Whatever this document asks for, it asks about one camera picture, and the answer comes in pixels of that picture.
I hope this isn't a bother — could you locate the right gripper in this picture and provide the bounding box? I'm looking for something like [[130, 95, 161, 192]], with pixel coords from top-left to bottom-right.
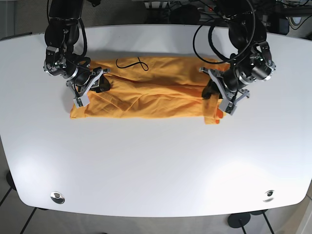
[[43, 46, 111, 108]]

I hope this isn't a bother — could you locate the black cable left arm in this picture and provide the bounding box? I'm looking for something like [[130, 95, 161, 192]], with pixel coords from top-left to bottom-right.
[[192, 0, 256, 65]]

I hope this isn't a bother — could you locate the orange T-shirt black script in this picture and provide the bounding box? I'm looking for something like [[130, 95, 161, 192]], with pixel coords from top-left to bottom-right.
[[70, 57, 229, 124]]

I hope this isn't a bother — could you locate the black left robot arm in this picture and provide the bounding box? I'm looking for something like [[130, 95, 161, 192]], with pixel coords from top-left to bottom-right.
[[199, 0, 275, 115]]

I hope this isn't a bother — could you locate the black round stand base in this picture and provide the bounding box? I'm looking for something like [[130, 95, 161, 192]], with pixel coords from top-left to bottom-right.
[[227, 213, 251, 229]]

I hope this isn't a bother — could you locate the left silver table grommet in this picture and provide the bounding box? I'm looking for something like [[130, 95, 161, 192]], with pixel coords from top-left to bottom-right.
[[50, 191, 65, 204]]

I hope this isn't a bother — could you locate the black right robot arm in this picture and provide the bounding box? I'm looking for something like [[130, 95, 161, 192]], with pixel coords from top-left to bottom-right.
[[43, 0, 111, 108]]

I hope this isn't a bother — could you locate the silver table grommet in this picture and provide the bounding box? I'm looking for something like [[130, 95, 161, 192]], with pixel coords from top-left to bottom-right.
[[50, 191, 65, 204], [262, 190, 275, 203]]

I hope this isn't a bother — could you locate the right silver table grommet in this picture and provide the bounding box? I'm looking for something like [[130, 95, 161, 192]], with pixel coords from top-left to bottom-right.
[[262, 190, 275, 203]]

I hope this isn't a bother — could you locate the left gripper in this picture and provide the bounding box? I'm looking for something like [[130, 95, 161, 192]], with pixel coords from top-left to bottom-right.
[[200, 42, 275, 115]]

